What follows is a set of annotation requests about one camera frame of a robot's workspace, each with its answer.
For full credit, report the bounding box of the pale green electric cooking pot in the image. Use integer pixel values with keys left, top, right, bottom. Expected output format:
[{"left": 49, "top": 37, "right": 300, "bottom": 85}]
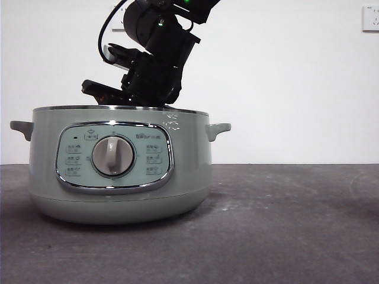
[{"left": 9, "top": 105, "right": 232, "bottom": 225}]

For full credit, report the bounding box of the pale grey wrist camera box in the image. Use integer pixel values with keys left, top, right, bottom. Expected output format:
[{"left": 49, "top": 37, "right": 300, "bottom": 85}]
[{"left": 102, "top": 43, "right": 133, "bottom": 71}]

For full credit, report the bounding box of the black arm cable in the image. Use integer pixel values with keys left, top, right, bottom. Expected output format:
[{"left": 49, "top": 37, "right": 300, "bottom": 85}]
[{"left": 98, "top": 0, "right": 126, "bottom": 63}]

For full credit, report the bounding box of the white wall socket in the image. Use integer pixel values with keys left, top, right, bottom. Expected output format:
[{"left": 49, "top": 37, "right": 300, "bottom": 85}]
[
  {"left": 362, "top": 5, "right": 379, "bottom": 33},
  {"left": 111, "top": 4, "right": 129, "bottom": 33}
]

